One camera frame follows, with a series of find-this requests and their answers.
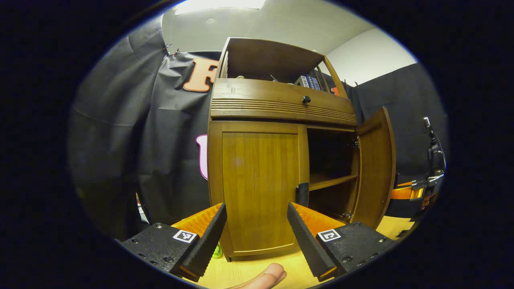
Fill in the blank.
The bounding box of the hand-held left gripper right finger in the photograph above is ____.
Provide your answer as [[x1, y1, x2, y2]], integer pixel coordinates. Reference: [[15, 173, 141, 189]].
[[287, 202, 396, 282]]

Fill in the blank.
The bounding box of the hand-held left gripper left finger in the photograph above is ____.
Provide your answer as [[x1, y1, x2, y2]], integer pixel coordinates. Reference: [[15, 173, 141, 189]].
[[120, 203, 228, 282]]

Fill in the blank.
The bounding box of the wooden shoe cabinet door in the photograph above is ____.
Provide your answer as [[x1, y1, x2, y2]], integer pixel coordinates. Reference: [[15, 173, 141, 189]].
[[350, 106, 397, 230], [208, 120, 310, 258]]

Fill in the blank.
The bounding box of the wooden double-door shoe cabinet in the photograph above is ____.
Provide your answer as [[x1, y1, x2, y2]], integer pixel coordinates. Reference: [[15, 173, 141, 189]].
[[207, 37, 398, 262]]

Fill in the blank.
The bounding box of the black backdrop cloth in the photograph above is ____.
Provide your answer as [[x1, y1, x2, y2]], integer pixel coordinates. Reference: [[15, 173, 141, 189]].
[[68, 16, 449, 241]]

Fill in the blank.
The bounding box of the wooden drawer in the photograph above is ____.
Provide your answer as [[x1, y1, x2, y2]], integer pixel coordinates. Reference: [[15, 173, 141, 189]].
[[211, 78, 356, 121]]

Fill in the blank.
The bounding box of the ceiling light panel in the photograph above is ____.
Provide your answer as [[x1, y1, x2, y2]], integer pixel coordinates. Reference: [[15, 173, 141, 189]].
[[174, 0, 266, 16]]

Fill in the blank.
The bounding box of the black cable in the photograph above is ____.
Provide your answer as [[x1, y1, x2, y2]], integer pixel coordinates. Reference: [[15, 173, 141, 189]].
[[430, 130, 447, 174]]

